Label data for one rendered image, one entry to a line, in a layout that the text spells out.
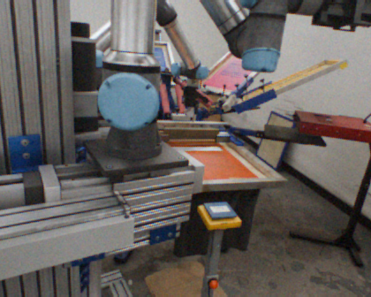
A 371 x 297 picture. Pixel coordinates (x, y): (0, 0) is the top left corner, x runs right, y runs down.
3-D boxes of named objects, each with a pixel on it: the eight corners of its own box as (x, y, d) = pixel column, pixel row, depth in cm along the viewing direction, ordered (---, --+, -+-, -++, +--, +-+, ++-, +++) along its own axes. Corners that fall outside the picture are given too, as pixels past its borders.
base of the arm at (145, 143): (115, 163, 70) (116, 122, 67) (98, 142, 82) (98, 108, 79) (171, 156, 78) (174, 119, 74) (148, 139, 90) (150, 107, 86)
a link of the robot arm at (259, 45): (264, 70, 70) (273, 20, 66) (283, 74, 59) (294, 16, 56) (232, 66, 69) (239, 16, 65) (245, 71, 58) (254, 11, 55)
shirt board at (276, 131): (315, 140, 256) (318, 132, 253) (324, 155, 219) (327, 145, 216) (170, 118, 281) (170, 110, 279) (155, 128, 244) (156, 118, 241)
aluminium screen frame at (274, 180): (285, 186, 139) (287, 179, 138) (165, 194, 121) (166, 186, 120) (223, 136, 209) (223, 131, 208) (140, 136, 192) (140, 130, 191)
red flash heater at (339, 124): (367, 132, 247) (370, 118, 243) (388, 148, 204) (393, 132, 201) (292, 121, 258) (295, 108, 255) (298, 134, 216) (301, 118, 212)
